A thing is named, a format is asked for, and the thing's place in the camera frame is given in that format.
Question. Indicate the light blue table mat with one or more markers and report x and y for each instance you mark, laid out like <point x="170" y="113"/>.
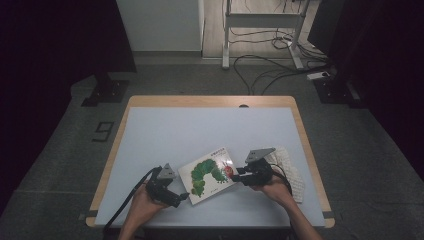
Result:
<point x="200" y="133"/>

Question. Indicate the person's left hand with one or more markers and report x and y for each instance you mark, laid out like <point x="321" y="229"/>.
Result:
<point x="145" y="206"/>

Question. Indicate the person's right hand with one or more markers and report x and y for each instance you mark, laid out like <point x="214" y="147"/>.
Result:
<point x="275" y="191"/>

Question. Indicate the black stand base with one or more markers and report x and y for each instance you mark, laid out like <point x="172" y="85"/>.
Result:
<point x="110" y="91"/>
<point x="333" y="91"/>

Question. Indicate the white waffle cloth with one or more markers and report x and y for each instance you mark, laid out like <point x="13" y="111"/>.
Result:
<point x="293" y="176"/>

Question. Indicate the white power strip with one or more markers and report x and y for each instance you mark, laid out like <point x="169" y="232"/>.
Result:
<point x="316" y="76"/>

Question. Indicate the grey tape strip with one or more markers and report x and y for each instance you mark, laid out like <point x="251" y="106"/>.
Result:
<point x="90" y="214"/>
<point x="328" y="215"/>

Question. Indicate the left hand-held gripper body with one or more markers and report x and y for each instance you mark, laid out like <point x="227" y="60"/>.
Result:
<point x="161" y="190"/>

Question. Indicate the white desk frame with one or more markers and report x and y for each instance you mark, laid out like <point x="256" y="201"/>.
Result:
<point x="263" y="20"/>

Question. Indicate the black floor tape mark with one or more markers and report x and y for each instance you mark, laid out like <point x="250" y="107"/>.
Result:
<point x="100" y="139"/>

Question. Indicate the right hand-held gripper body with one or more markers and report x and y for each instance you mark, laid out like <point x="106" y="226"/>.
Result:
<point x="258" y="173"/>

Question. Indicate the caterpillar picture book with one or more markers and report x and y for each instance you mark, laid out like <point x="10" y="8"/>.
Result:
<point x="208" y="178"/>

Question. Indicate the dark curtain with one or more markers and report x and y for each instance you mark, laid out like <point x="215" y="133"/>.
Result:
<point x="393" y="66"/>
<point x="50" y="50"/>

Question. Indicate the wooden table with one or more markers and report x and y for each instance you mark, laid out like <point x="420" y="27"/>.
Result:
<point x="200" y="101"/>

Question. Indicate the white cabinet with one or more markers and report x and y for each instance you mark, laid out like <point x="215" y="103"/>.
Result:
<point x="160" y="23"/>

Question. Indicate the black monitor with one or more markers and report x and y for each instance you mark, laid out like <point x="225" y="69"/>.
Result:
<point x="321" y="26"/>

